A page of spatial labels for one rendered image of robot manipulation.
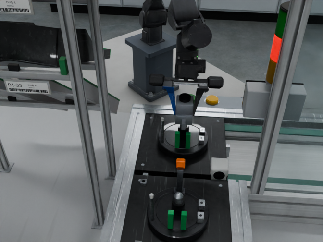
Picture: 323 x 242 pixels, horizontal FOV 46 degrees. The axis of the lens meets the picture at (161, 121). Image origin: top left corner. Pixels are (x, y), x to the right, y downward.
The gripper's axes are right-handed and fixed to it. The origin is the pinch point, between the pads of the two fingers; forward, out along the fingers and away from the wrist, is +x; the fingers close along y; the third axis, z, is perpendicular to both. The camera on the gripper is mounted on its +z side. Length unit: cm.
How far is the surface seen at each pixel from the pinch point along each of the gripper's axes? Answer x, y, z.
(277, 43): -10.9, 16.9, 24.7
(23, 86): -0.6, -30.4, 27.1
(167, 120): 5.2, -4.8, -16.4
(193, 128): 7.1, 2.8, -10.7
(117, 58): -20, -30, -67
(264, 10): -106, 75, -297
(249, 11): -105, 61, -301
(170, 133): 8.8, -3.4, -8.5
